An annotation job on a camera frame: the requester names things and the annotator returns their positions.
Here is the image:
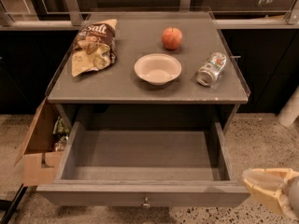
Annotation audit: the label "round metal drawer knob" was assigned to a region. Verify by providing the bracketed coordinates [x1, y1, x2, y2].
[141, 197, 150, 209]

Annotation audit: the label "green packets in box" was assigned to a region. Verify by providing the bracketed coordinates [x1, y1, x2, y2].
[53, 116, 70, 151]

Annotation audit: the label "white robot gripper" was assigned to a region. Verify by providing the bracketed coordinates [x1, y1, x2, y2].
[242, 168, 299, 219]

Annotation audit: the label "white cylinder post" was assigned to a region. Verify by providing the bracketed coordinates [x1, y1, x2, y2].
[278, 86, 299, 127]

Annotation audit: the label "white paper bowl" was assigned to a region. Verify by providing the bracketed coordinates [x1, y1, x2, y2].
[134, 53, 181, 85]

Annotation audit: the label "grey metal railing frame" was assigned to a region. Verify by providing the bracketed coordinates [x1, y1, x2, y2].
[0, 0, 299, 30]

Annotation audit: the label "grey top drawer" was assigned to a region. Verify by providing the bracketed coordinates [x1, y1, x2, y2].
[37, 123, 249, 207]

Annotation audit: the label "crushed clear plastic bottle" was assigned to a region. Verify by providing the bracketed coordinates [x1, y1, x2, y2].
[195, 52, 227, 87]

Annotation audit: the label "black bar on floor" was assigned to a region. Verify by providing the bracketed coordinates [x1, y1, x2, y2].
[0, 184, 27, 224]

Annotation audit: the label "open cardboard box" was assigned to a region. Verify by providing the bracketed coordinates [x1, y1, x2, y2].
[15, 99, 64, 187]

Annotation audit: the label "red apple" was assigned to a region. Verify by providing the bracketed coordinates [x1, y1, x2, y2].
[162, 27, 182, 50]

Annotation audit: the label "brown salt chips bag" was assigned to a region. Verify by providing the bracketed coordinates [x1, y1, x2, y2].
[71, 19, 117, 77]

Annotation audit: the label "grey wooden drawer cabinet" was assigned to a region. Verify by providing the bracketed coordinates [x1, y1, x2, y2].
[48, 11, 249, 127]

